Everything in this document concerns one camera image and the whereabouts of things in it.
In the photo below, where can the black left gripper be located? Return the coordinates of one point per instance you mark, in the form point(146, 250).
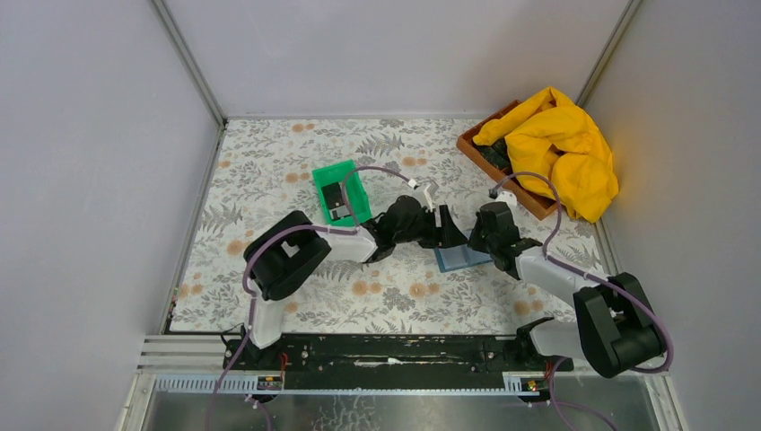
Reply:
point(438, 225)

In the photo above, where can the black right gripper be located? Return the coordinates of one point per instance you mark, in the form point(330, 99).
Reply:
point(482, 233)

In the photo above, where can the grey credit card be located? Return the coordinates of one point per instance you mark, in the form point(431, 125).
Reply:
point(338, 213)

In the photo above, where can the black credit card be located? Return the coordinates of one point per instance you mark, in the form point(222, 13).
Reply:
point(332, 195)

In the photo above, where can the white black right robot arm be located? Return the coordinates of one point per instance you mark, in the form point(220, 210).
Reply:
point(614, 329)

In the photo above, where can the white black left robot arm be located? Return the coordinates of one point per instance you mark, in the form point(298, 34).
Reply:
point(281, 260)

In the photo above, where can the brown wooden tray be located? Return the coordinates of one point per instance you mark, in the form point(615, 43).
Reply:
point(494, 162)

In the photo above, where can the yellow cloth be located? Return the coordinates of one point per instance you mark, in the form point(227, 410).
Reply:
point(557, 147)

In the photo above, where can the green plastic bin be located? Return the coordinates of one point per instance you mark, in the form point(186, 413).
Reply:
point(355, 191)

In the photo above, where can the floral table mat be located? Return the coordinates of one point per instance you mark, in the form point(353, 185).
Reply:
point(264, 172)

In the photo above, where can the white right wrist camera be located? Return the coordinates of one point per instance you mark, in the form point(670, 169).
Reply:
point(504, 195)

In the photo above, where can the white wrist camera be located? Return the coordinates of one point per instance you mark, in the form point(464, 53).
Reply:
point(421, 192)
point(504, 195)

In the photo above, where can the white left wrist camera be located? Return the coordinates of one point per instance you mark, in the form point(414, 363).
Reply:
point(421, 192)

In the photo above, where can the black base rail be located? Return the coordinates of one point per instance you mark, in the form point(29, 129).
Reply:
point(355, 362)

